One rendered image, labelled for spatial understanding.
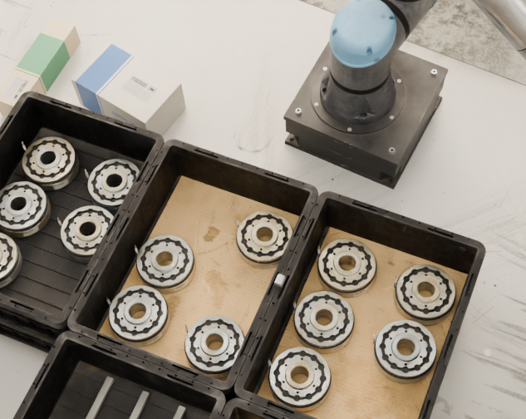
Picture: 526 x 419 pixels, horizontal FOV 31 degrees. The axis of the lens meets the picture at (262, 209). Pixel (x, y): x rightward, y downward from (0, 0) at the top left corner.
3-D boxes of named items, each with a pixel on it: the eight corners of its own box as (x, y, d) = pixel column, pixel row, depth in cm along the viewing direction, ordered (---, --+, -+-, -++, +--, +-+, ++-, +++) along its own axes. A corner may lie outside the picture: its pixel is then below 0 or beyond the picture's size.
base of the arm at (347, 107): (349, 51, 193) (351, 20, 185) (410, 87, 189) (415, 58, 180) (305, 100, 189) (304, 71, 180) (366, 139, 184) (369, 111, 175)
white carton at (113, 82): (80, 104, 203) (71, 78, 195) (115, 66, 208) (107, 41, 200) (151, 147, 197) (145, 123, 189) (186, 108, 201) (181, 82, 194)
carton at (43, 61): (57, 34, 213) (51, 17, 208) (81, 41, 211) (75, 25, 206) (1, 115, 203) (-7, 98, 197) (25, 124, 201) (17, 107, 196)
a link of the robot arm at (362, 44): (316, 71, 180) (317, 28, 167) (355, 25, 184) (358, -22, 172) (369, 101, 176) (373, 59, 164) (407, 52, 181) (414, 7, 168)
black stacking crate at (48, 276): (41, 125, 188) (26, 91, 178) (174, 170, 181) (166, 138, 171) (-66, 293, 171) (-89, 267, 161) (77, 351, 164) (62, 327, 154)
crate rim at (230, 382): (169, 143, 173) (167, 135, 171) (321, 194, 166) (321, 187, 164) (66, 332, 155) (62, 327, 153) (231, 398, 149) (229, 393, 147)
